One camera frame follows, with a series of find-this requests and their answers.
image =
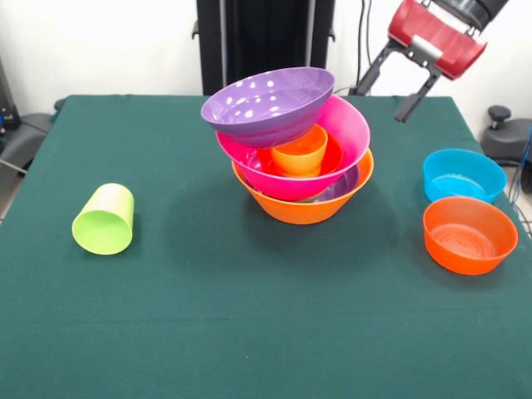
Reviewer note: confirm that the small red bowl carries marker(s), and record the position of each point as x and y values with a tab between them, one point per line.
334	156
469	253

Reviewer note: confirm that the green cup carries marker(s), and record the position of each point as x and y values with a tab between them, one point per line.
101	232

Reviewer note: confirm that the grey floor stand base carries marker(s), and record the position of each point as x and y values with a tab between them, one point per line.
507	141
25	137

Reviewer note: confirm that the orange cup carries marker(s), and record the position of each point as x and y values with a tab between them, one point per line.
299	160

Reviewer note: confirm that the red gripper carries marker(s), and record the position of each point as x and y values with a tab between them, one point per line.
436	35

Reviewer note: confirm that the black equipment case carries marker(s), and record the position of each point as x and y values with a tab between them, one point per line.
7	95

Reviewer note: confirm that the dark green tablecloth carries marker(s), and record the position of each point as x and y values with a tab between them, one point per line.
166	311

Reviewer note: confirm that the small blue bowl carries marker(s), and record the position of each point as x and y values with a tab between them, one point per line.
461	183

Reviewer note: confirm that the large orange bowl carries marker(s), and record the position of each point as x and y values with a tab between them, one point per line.
299	212

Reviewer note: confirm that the small black plug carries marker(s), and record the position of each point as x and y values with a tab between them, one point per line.
352	90

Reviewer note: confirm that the large pink bowl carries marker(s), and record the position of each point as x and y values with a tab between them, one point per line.
353	124

